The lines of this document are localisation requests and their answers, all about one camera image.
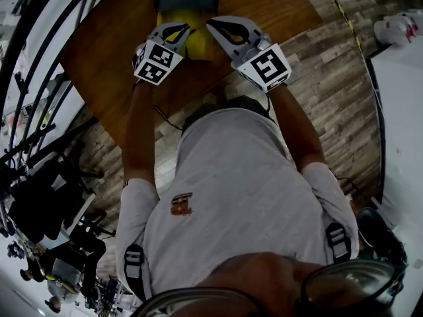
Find black curved railing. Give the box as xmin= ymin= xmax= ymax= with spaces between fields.
xmin=0 ymin=0 xmax=124 ymax=164

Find yellow and black floor tape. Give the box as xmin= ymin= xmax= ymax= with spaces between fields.
xmin=316 ymin=0 xmax=366 ymax=59

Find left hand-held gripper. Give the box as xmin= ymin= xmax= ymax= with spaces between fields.
xmin=133 ymin=20 xmax=192 ymax=87

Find person's head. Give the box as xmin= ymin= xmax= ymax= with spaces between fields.
xmin=191 ymin=252 xmax=391 ymax=317

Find white t-shirt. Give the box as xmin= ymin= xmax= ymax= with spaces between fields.
xmin=115 ymin=107 xmax=361 ymax=302

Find black-rimmed eyeglasses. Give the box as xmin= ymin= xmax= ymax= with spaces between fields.
xmin=130 ymin=259 xmax=408 ymax=317

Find person's right forearm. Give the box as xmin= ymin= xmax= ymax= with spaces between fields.
xmin=268 ymin=83 xmax=327 ymax=174

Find black harness strap buckle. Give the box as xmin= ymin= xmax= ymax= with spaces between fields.
xmin=325 ymin=222 xmax=352 ymax=264
xmin=124 ymin=242 xmax=147 ymax=302

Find white counter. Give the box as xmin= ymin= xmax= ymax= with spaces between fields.
xmin=365 ymin=41 xmax=423 ymax=277

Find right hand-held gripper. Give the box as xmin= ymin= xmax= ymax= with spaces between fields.
xmin=206 ymin=15 xmax=293 ymax=94

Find dark trousers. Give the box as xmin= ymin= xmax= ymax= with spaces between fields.
xmin=183 ymin=94 xmax=276 ymax=129

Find white bag with red print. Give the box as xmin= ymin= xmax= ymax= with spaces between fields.
xmin=373 ymin=10 xmax=421 ymax=46

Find person's right shoe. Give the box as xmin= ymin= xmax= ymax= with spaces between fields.
xmin=225 ymin=86 xmax=249 ymax=102

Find person's left forearm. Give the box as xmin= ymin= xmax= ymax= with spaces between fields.
xmin=121 ymin=80 xmax=157 ymax=187

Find black tripod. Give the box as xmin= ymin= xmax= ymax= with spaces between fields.
xmin=0 ymin=116 xmax=100 ymax=165

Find black bags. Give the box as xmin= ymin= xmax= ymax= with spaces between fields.
xmin=6 ymin=158 xmax=87 ymax=244

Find thin black cable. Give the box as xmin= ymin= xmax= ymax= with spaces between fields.
xmin=151 ymin=104 xmax=184 ymax=132

